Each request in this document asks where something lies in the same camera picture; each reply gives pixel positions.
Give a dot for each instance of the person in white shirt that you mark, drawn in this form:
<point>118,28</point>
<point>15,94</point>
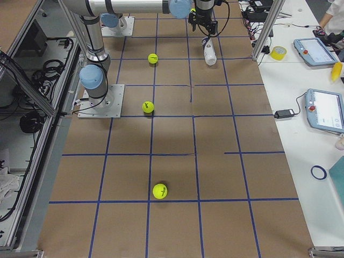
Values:
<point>332,21</point>

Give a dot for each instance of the tennis ball near grid cross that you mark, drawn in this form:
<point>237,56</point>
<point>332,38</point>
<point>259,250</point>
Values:
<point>160,191</point>

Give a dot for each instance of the yellow tape roll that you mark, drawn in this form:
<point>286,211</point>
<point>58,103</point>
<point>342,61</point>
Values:
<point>278,53</point>

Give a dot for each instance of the aluminium frame post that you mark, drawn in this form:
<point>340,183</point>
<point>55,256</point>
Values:
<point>268,25</point>

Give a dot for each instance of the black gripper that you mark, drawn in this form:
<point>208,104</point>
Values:
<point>203,14</point>

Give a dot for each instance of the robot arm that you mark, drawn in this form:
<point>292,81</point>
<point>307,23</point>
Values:
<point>94,75</point>
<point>198,12</point>

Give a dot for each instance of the tennis ball far left side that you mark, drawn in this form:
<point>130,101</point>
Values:
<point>148,107</point>

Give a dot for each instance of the black power adapter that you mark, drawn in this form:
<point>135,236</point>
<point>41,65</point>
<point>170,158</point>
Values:
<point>287,113</point>

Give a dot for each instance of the teach pendant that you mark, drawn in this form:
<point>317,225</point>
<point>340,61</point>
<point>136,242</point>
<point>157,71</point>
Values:
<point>314,52</point>
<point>324,110</point>

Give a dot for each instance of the yellow banana toy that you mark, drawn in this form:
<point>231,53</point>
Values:
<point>337,71</point>

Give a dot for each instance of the centre Head tennis ball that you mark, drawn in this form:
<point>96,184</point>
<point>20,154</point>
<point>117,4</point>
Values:
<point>152,58</point>

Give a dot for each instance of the upper teach pendant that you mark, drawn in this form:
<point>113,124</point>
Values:
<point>314,52</point>

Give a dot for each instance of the teal box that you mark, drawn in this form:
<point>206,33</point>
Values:
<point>337,177</point>

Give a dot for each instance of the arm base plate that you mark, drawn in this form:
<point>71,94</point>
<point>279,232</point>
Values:
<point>117,27</point>
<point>110,107</point>

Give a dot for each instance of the lower teach pendant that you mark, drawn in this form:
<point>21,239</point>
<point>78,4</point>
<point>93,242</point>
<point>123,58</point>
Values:
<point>324,110</point>

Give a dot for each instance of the white Wilson tennis ball can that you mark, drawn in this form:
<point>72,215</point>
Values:
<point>209,52</point>

